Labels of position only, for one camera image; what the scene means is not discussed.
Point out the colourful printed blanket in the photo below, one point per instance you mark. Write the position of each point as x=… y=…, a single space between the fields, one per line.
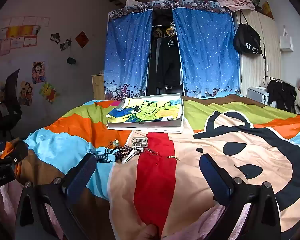
x=240 y=150

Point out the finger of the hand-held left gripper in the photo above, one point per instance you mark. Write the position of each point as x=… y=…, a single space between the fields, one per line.
x=16 y=152

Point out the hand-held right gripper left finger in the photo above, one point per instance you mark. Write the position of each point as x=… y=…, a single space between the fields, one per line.
x=82 y=173

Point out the orange paper decoration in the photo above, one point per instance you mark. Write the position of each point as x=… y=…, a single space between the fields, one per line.
x=267 y=10

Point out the group of wall certificates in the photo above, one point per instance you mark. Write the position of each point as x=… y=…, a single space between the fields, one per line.
x=17 y=36

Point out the blue dotted curtain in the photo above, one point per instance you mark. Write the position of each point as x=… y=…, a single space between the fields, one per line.
x=127 y=55
x=207 y=55

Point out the small dark wall object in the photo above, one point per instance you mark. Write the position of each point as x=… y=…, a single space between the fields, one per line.
x=71 y=60

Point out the beige garment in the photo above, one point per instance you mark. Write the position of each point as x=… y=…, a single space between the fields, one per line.
x=299 y=102

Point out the small white cabinet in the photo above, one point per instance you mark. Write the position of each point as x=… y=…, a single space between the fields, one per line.
x=256 y=95

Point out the frog painting paper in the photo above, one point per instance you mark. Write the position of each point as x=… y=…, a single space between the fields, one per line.
x=145 y=110

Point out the light blue watch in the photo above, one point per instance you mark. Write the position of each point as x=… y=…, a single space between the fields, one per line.
x=102 y=157

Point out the cartoon crew wall poster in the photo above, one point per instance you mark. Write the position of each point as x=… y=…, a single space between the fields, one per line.
x=38 y=72

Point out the small wooden cabinet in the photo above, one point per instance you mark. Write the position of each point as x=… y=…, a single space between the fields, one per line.
x=98 y=87

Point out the patterned curtain valance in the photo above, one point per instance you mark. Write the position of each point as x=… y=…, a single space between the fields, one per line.
x=170 y=5

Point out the white hair claw clip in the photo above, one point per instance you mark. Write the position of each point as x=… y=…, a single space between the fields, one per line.
x=139 y=142

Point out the small wall photo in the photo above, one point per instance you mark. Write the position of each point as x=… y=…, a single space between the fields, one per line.
x=55 y=38
x=65 y=45

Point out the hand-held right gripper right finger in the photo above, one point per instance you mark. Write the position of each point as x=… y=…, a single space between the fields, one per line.
x=215 y=177

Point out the yellow cartoon wall sticker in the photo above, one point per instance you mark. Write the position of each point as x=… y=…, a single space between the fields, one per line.
x=48 y=92

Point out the black jacket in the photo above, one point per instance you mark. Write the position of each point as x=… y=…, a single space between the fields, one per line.
x=281 y=95

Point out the light wooden wardrobe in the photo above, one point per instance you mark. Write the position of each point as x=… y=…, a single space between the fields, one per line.
x=270 y=70

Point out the black office chair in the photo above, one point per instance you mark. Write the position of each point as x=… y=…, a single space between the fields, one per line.
x=11 y=97

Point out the pink fleece cloth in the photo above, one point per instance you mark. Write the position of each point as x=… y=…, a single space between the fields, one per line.
x=5 y=210

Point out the small white box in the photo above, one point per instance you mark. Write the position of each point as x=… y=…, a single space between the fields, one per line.
x=286 y=43

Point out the dark hanging clothes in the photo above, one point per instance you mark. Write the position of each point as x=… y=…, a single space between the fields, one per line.
x=167 y=65

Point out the red diamond wall paper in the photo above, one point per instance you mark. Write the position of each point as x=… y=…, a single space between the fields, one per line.
x=82 y=39

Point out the silver hair clip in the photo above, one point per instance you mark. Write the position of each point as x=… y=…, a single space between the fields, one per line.
x=131 y=156

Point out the white paper sheets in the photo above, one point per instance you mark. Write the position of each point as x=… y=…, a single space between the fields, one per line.
x=173 y=129

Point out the cartoon family wall poster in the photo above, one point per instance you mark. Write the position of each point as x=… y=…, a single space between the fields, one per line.
x=25 y=93

